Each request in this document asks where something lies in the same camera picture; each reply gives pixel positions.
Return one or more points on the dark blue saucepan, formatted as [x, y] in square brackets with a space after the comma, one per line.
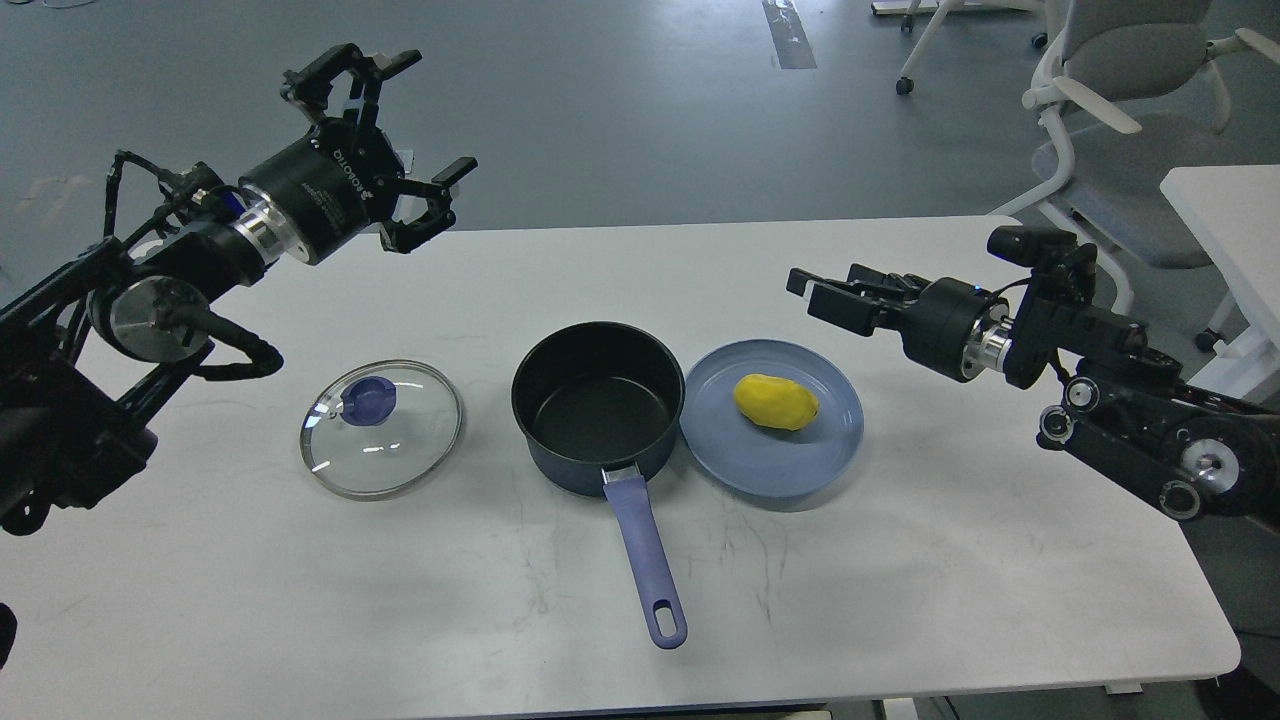
[599, 405]

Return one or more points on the white side table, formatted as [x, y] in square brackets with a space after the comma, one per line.
[1233, 212]

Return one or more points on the grey office chair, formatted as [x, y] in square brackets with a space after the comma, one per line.
[1127, 91]

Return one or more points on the glass pot lid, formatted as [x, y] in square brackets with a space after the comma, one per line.
[381, 429]

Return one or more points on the white chair base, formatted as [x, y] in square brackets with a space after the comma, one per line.
[935, 26]

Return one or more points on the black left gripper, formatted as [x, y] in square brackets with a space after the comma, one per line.
[315, 195]

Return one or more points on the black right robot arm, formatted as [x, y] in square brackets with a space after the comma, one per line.
[1124, 410]

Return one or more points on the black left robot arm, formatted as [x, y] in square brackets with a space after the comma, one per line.
[91, 354]

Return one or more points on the blue plate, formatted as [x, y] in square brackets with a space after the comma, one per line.
[771, 464]

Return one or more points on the yellow potato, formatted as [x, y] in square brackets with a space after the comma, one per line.
[775, 402]

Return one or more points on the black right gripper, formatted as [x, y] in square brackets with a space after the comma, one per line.
[941, 329]

